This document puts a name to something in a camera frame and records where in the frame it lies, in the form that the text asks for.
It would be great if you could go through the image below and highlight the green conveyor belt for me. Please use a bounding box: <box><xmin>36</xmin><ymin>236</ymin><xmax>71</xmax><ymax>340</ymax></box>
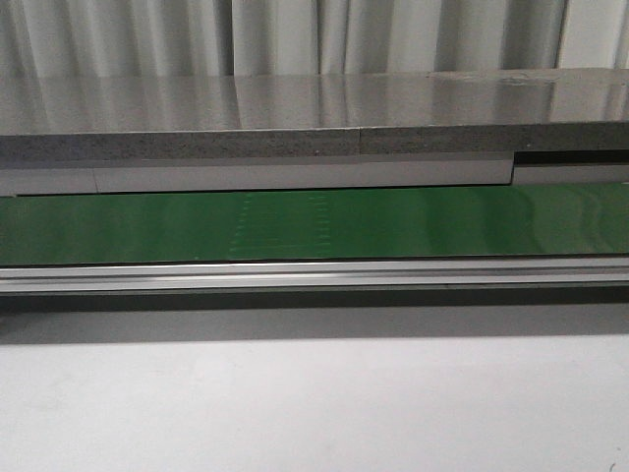
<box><xmin>1</xmin><ymin>183</ymin><xmax>628</xmax><ymax>266</ymax></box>

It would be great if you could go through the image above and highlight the grey stone counter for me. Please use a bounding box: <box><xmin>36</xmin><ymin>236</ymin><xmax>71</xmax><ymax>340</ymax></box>
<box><xmin>0</xmin><ymin>68</ymin><xmax>629</xmax><ymax>198</ymax></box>

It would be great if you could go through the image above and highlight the white curtain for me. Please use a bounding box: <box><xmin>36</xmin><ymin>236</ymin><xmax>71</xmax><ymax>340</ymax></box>
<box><xmin>1</xmin><ymin>1</ymin><xmax>628</xmax><ymax>78</ymax></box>

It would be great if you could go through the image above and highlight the aluminium conveyor frame rail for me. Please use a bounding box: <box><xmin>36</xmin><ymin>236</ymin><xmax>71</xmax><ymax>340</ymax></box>
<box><xmin>1</xmin><ymin>256</ymin><xmax>628</xmax><ymax>294</ymax></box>

